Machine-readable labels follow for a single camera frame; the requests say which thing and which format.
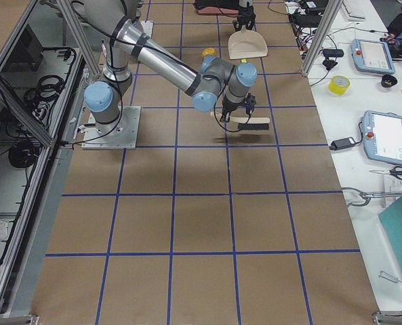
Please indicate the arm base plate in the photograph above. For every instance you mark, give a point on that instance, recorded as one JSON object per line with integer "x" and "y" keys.
{"x": 104, "y": 137}
{"x": 147, "y": 30}

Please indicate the small black bowl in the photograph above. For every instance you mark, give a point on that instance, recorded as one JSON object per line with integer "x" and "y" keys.
{"x": 388, "y": 81}

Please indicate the blue teach pendant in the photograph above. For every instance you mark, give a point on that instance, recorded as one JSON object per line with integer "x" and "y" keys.
{"x": 372, "y": 56}
{"x": 382, "y": 136}

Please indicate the beige plastic dustpan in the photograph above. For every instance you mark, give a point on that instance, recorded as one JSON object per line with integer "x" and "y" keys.
{"x": 246, "y": 44}

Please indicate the aluminium frame post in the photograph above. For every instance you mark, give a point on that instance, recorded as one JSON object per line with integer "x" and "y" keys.
{"x": 326, "y": 22}

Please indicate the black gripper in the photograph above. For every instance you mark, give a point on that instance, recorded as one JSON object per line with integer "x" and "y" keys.
{"x": 227, "y": 112}
{"x": 244, "y": 15}

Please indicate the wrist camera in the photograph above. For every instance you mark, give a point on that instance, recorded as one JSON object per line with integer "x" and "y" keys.
{"x": 250, "y": 103}

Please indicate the yellow potato toy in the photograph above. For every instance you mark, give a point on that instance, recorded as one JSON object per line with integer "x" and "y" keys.
{"x": 209, "y": 51}

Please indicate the blue teach pendant far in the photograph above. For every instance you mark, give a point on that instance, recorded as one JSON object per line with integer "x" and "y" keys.
{"x": 372, "y": 56}

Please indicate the black scissors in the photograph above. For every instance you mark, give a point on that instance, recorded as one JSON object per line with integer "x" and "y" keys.
{"x": 395, "y": 171}

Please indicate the bin with black bag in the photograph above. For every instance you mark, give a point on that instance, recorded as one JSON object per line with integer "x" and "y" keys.
{"x": 220, "y": 7}

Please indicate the black power adapter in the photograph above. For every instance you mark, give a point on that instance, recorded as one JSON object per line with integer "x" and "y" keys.
{"x": 342, "y": 144}

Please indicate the yellow tape roll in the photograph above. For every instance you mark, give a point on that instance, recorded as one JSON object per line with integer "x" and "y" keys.
{"x": 339, "y": 85}

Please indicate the beige brush black bristles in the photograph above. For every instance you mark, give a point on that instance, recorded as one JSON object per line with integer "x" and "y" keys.
{"x": 245, "y": 124}

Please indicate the blue teach pendant near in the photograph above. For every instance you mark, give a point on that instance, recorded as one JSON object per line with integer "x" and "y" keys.
{"x": 382, "y": 136}

